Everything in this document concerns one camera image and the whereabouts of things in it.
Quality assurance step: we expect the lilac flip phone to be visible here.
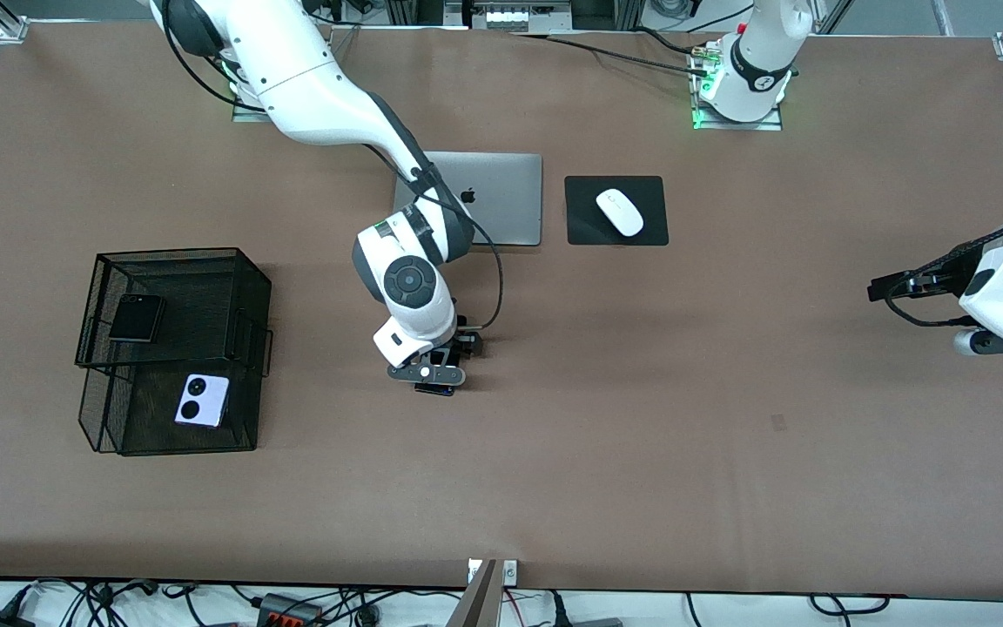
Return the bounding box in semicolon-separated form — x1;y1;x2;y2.
173;374;231;430

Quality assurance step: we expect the black flip phone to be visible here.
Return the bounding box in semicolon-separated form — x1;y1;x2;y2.
107;293;165;344

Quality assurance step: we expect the silver laptop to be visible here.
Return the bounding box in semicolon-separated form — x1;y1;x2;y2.
393;152;544;247

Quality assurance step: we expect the black mouse pad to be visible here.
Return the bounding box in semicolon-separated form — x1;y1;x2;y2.
564;175;670;247

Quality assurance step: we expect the white computer mouse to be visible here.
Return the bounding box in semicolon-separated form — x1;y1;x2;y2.
596;187;645;238

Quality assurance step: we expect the black mesh two-tier tray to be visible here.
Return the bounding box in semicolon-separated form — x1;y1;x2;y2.
73;247;274;456

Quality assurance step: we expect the black orange power box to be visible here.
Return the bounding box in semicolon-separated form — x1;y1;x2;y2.
256;593;326;627

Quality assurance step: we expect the white power strip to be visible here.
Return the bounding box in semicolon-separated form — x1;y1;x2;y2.
465;2;574;32

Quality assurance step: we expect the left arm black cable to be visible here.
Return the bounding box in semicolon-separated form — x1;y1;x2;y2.
883;209;1003;328

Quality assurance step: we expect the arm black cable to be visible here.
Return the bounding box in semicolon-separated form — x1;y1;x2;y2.
883;209;1003;328
160;0;505;332

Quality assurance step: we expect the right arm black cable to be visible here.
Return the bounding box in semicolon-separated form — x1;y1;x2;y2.
160;0;505;332

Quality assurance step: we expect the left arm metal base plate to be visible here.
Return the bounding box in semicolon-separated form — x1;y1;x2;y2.
691;42;785;132

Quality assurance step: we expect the brown camera stand beam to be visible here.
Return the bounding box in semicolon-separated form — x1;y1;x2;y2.
445;559;499;627

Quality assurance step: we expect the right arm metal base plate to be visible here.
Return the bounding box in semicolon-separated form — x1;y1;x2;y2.
232;83;272;124

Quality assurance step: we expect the long black table cable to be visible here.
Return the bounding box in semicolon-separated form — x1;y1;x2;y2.
510;31;713;79

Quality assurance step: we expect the looped black floor cable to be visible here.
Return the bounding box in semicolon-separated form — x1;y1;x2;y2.
808;593;892;617

